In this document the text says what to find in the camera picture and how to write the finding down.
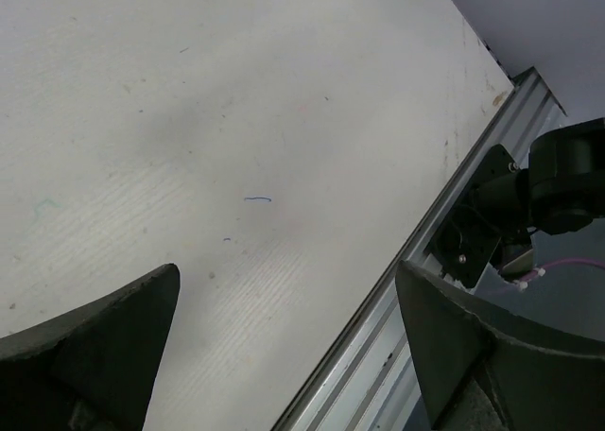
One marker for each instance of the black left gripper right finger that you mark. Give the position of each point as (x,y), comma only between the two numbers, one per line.
(485,368)

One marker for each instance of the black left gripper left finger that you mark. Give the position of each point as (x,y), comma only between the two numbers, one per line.
(94,367)

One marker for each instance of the aluminium mounting rail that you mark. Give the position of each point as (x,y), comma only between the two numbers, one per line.
(367,380)

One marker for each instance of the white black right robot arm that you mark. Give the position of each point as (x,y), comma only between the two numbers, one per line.
(560,191)

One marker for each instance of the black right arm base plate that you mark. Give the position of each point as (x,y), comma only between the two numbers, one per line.
(465,240)

